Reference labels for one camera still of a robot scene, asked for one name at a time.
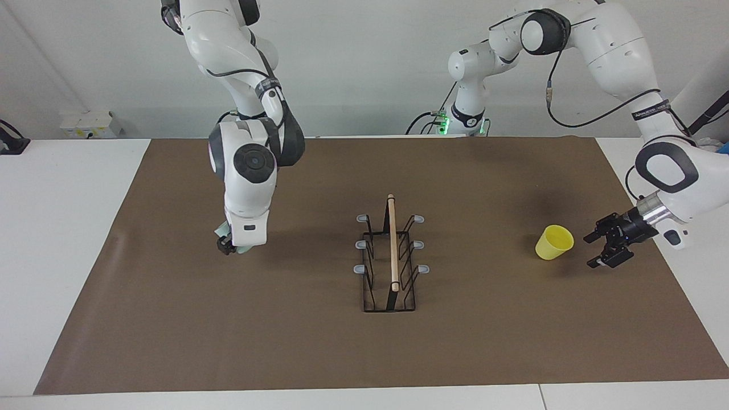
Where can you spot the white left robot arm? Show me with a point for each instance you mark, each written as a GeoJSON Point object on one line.
{"type": "Point", "coordinates": [626, 57]}

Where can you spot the yellow plastic cup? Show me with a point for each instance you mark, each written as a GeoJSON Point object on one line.
{"type": "Point", "coordinates": [551, 245]}

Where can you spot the clear plastic bag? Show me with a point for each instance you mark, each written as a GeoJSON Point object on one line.
{"type": "Point", "coordinates": [706, 142]}

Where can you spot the pale green plastic cup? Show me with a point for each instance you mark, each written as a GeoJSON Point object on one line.
{"type": "Point", "coordinates": [222, 230]}

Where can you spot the brown table mat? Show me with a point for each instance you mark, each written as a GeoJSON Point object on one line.
{"type": "Point", "coordinates": [285, 330]}

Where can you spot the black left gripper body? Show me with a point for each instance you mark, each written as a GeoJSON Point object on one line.
{"type": "Point", "coordinates": [629, 230]}

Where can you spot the blue box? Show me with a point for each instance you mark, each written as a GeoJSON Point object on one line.
{"type": "Point", "coordinates": [724, 149]}

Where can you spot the black table clamp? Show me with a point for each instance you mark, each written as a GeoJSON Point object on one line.
{"type": "Point", "coordinates": [11, 142]}

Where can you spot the black stand pole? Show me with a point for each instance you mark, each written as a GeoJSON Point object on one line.
{"type": "Point", "coordinates": [706, 117]}

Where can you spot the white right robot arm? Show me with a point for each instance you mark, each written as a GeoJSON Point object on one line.
{"type": "Point", "coordinates": [250, 159]}

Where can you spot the white power strip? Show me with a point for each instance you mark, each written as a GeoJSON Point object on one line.
{"type": "Point", "coordinates": [91, 124]}

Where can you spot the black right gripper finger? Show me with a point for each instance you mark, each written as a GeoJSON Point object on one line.
{"type": "Point", "coordinates": [225, 246]}

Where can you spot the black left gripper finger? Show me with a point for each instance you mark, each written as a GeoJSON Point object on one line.
{"type": "Point", "coordinates": [612, 257]}
{"type": "Point", "coordinates": [602, 229]}

